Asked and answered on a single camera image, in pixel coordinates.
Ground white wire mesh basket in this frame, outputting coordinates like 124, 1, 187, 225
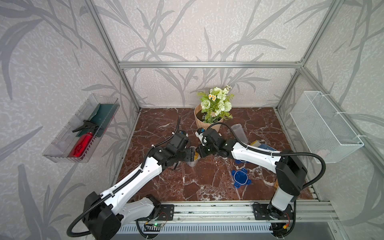
290, 91, 365, 164

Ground white blue dotted work glove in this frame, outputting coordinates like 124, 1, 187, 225
250, 140, 276, 151

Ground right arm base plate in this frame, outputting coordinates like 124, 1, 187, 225
252, 202, 294, 221

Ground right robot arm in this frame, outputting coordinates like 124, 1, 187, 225
195, 128, 326, 212

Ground green white artificial flowers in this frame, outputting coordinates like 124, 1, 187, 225
197, 85, 234, 124

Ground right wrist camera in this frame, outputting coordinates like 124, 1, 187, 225
195, 128, 206, 145

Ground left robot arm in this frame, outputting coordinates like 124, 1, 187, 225
67, 131, 194, 240

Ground beige flower pot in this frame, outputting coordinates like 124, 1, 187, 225
194, 103, 225, 133

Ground aluminium front rail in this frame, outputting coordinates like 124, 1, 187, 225
162, 200, 340, 223

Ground blue-lidded clear kit cup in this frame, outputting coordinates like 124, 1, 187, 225
187, 147, 201, 168
231, 124, 249, 144

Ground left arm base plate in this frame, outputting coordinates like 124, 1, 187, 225
150, 204, 175, 221

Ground blue cup lid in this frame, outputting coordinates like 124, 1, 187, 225
231, 168, 252, 189

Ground clear plastic wall tray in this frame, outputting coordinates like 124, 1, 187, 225
43, 94, 120, 163

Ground red spray bottle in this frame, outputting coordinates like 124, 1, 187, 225
70, 132, 93, 158

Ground pink item in basket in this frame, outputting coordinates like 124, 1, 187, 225
316, 149, 331, 163

